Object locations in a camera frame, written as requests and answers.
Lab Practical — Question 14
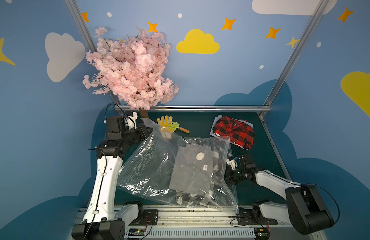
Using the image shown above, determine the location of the white vacuum bag valve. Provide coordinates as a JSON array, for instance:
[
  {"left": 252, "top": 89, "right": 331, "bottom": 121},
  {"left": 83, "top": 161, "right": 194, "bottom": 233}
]
[{"left": 196, "top": 152, "right": 205, "bottom": 161}]

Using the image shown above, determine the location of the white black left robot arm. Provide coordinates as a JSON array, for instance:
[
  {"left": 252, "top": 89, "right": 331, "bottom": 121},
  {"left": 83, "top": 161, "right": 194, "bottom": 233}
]
[{"left": 71, "top": 111, "right": 153, "bottom": 240}]

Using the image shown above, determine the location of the yellow hand-shaped clapper toy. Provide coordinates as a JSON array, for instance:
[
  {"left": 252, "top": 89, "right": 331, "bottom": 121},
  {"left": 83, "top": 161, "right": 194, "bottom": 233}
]
[{"left": 157, "top": 116, "right": 190, "bottom": 140}]

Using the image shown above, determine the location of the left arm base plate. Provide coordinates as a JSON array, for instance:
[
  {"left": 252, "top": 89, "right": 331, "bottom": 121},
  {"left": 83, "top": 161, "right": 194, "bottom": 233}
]
[{"left": 129, "top": 209, "right": 159, "bottom": 226}]

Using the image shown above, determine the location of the light blue shirt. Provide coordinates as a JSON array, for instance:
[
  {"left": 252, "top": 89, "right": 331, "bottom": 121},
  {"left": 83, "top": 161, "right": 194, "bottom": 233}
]
[{"left": 209, "top": 115, "right": 254, "bottom": 150}]

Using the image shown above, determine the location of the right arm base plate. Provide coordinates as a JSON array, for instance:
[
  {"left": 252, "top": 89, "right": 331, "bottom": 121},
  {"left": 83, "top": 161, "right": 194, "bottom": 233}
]
[{"left": 236, "top": 208, "right": 278, "bottom": 226}]

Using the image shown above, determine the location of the grey white plaid shirt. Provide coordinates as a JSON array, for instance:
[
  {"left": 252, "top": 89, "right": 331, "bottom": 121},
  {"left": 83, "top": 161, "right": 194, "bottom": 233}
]
[{"left": 169, "top": 145, "right": 237, "bottom": 211}]

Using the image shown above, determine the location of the left green circuit board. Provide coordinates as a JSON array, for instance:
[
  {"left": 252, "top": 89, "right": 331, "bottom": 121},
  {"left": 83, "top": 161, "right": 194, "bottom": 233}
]
[{"left": 126, "top": 229, "right": 148, "bottom": 239}]

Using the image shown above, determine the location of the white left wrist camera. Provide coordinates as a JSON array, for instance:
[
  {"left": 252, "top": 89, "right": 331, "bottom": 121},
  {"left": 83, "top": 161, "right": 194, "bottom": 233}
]
[{"left": 125, "top": 111, "right": 138, "bottom": 130}]

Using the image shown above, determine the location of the green circuit board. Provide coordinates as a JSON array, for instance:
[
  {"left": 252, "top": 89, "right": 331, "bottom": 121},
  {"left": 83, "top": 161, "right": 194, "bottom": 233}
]
[
  {"left": 254, "top": 228, "right": 270, "bottom": 240},
  {"left": 126, "top": 229, "right": 148, "bottom": 239}
]

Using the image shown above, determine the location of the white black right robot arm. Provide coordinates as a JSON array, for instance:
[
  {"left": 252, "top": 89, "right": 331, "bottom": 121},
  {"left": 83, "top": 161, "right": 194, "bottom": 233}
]
[{"left": 225, "top": 154, "right": 338, "bottom": 236}]

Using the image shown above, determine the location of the right green circuit board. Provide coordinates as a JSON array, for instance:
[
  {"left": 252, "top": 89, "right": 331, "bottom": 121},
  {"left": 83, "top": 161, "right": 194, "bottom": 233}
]
[{"left": 254, "top": 228, "right": 270, "bottom": 240}]

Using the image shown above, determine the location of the aluminium table frame rail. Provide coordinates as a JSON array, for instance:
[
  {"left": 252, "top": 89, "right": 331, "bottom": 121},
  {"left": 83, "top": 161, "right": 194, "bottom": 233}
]
[{"left": 114, "top": 104, "right": 273, "bottom": 113}]

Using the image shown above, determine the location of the clear plastic vacuum bag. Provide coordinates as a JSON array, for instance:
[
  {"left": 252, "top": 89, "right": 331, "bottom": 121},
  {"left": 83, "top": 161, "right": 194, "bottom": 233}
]
[{"left": 117, "top": 119, "right": 239, "bottom": 214}]

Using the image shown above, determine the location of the pink blossom artificial tree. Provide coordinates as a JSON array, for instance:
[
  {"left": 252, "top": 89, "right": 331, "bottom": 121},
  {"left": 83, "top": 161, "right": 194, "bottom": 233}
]
[{"left": 83, "top": 27, "right": 179, "bottom": 111}]

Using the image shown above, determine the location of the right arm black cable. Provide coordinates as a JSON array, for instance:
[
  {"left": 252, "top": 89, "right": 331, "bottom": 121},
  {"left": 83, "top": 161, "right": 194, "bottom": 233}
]
[{"left": 304, "top": 183, "right": 340, "bottom": 226}]

